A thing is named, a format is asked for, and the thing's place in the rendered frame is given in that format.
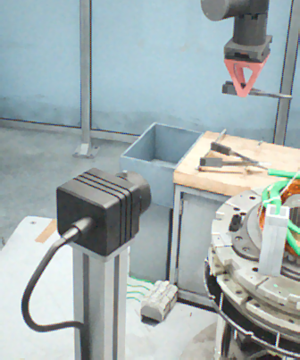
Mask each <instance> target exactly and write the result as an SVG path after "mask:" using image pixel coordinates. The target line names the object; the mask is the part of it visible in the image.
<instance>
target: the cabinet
mask: <svg viewBox="0 0 300 360"><path fill-rule="evenodd" d="M231 198H232V197H231V196H227V195H224V194H220V193H216V192H213V191H205V190H202V189H198V188H191V187H188V186H184V185H180V184H177V183H176V184H175V194H174V207H173V233H172V245H171V270H170V284H172V285H174V286H176V287H177V288H178V296H177V301H176V302H177V303H182V304H185V305H188V306H193V307H196V308H199V309H203V310H205V311H207V312H214V313H216V314H217V313H218V312H216V311H215V310H214V308H213V305H212V300H209V299H208V297H207V295H206V293H205V291H204V280H203V272H204V259H205V258H206V256H207V254H208V250H209V247H210V245H211V241H212V224H213V220H216V221H221V220H222V219H221V218H216V217H215V215H216V212H217V211H218V210H219V208H220V207H221V206H222V205H223V204H225V202H227V201H228V200H229V199H231Z"/></svg>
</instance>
